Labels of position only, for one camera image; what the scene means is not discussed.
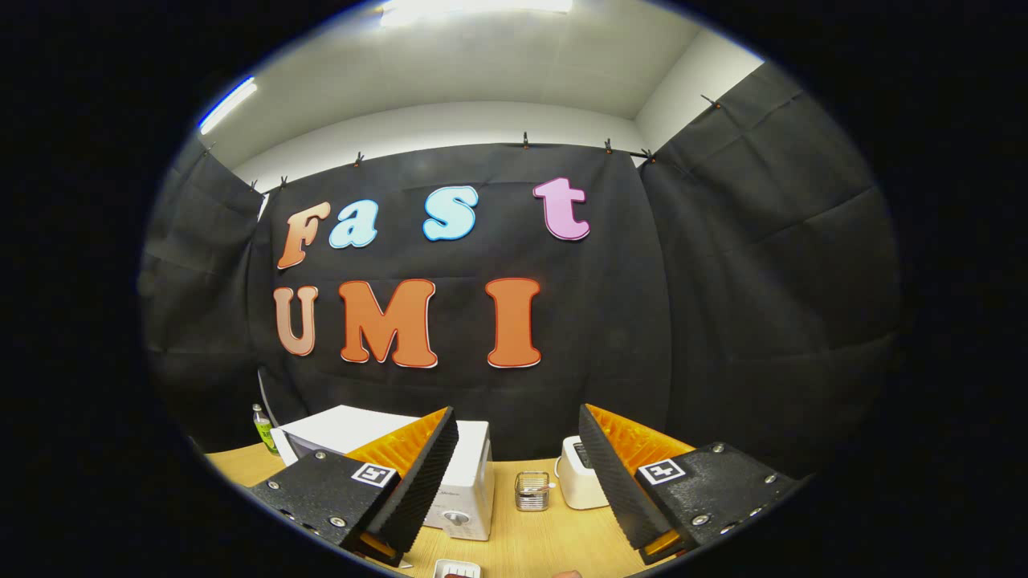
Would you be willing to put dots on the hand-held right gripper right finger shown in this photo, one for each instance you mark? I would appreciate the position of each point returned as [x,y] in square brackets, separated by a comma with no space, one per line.
[614,482]

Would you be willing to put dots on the strip ceiling light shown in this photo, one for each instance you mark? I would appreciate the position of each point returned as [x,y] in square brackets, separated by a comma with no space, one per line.
[229,104]

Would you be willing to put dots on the white microwave oven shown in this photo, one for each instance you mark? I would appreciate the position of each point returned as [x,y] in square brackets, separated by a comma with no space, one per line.
[474,482]

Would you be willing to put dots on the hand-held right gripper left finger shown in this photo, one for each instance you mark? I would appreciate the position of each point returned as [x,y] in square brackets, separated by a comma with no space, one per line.
[426,490]

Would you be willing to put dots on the green label bottle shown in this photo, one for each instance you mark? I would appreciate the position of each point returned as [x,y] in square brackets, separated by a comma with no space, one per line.
[265,433]

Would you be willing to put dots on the white food tray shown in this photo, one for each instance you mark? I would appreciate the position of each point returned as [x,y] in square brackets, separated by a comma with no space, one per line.
[456,566]

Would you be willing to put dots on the white toaster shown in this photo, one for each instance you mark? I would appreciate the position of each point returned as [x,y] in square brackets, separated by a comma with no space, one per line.
[574,482]

